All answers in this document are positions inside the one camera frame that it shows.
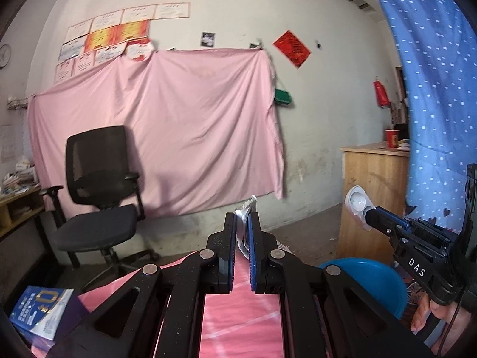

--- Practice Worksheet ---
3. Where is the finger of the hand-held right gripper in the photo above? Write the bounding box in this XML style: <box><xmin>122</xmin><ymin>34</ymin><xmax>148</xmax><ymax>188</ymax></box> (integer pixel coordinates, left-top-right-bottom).
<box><xmin>363</xmin><ymin>205</ymin><xmax>411</xmax><ymax>238</ymax></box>

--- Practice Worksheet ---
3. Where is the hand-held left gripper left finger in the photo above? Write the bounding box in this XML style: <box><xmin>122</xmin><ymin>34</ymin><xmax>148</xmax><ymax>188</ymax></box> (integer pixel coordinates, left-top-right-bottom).
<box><xmin>48</xmin><ymin>212</ymin><xmax>238</xmax><ymax>358</ymax></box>

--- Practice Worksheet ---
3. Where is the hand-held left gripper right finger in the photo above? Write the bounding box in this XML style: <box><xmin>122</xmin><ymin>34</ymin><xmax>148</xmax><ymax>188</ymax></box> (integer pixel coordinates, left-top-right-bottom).
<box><xmin>247</xmin><ymin>212</ymin><xmax>435</xmax><ymax>358</ymax></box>

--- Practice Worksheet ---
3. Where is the white moulded plastic insert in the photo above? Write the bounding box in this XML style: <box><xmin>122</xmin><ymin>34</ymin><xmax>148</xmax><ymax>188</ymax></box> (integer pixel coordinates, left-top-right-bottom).
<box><xmin>344</xmin><ymin>185</ymin><xmax>376</xmax><ymax>232</ymax></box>

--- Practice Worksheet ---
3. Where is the blue plastic bin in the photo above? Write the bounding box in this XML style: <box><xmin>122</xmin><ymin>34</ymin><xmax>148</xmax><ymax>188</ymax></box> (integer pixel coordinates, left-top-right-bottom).
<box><xmin>318</xmin><ymin>257</ymin><xmax>408</xmax><ymax>320</ymax></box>

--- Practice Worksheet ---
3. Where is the person's right hand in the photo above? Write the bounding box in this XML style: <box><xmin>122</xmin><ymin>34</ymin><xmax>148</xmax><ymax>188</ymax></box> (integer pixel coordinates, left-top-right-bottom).
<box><xmin>410</xmin><ymin>293</ymin><xmax>477</xmax><ymax>348</ymax></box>

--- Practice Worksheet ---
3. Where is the wooden cabinet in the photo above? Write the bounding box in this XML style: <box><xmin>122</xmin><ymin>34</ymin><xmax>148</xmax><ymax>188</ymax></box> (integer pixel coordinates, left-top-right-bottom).
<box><xmin>337</xmin><ymin>141</ymin><xmax>411</xmax><ymax>266</ymax></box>

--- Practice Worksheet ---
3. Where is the pink checked bedsheet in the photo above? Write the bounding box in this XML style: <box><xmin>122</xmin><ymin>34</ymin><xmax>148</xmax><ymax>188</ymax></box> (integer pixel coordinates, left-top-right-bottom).
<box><xmin>30</xmin><ymin>257</ymin><xmax>336</xmax><ymax>358</ymax></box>

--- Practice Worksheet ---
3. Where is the pink hung cloth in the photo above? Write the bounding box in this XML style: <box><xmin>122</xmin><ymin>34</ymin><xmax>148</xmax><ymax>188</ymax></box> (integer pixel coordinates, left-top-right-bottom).
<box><xmin>27</xmin><ymin>48</ymin><xmax>286</xmax><ymax>220</ymax></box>

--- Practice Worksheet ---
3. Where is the red hanging bag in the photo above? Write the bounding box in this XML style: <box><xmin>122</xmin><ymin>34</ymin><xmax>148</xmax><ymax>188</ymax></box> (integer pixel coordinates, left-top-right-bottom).
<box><xmin>373</xmin><ymin>78</ymin><xmax>390</xmax><ymax>109</ymax></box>

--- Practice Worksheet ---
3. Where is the black office chair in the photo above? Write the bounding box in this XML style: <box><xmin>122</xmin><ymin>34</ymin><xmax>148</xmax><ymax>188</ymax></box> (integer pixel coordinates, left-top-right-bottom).
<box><xmin>39</xmin><ymin>125</ymin><xmax>162</xmax><ymax>292</ymax></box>

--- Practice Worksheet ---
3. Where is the green hanging pouch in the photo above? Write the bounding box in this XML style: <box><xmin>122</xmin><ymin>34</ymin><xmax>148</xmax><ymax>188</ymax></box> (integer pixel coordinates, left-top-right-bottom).
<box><xmin>274</xmin><ymin>81</ymin><xmax>293</xmax><ymax>106</ymax></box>

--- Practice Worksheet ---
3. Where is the blue dotted curtain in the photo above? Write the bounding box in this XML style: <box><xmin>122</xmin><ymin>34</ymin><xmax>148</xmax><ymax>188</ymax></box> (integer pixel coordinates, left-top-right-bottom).
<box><xmin>359</xmin><ymin>0</ymin><xmax>477</xmax><ymax>232</ymax></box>

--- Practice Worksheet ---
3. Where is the blue cardboard box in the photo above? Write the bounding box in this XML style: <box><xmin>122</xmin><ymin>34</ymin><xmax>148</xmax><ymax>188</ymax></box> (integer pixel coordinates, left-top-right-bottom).
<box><xmin>9</xmin><ymin>286</ymin><xmax>77</xmax><ymax>341</ymax></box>

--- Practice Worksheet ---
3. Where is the wooden desk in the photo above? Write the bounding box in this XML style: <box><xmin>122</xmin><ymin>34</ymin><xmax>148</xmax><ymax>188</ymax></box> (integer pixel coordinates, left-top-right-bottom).
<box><xmin>0</xmin><ymin>184</ymin><xmax>62</xmax><ymax>306</ymax></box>

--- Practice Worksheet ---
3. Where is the stack of books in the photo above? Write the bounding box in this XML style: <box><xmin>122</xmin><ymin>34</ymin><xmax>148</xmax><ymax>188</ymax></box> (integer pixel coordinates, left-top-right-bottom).
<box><xmin>0</xmin><ymin>155</ymin><xmax>38</xmax><ymax>199</ymax></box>

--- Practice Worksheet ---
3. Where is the red diamond wall poster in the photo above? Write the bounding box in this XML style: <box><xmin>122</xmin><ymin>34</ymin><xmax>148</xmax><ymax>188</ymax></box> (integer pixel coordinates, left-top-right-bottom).
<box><xmin>272</xmin><ymin>29</ymin><xmax>312</xmax><ymax>70</ymax></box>

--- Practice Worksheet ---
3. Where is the group of wall certificates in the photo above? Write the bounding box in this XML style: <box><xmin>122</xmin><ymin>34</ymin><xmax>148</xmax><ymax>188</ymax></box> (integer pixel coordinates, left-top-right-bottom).
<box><xmin>54</xmin><ymin>2</ymin><xmax>191</xmax><ymax>85</ymax></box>

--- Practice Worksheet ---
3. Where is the wall shelf with papers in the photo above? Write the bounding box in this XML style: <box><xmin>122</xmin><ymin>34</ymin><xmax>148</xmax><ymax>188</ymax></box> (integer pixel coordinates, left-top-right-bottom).
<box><xmin>7</xmin><ymin>95</ymin><xmax>31</xmax><ymax>111</ymax></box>

